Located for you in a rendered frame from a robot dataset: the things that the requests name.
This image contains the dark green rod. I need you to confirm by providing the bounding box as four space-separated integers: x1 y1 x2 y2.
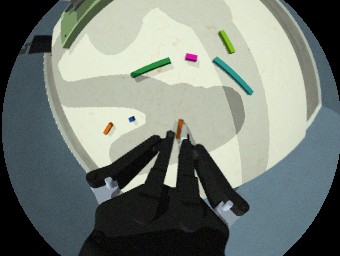
130 57 171 78

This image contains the lime green rod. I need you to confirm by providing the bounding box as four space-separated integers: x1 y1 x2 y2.
218 30 236 54

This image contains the small magenta block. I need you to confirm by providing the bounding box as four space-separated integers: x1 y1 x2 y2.
185 53 198 62

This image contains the turquoise rod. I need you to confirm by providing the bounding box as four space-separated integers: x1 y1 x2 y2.
213 57 254 95

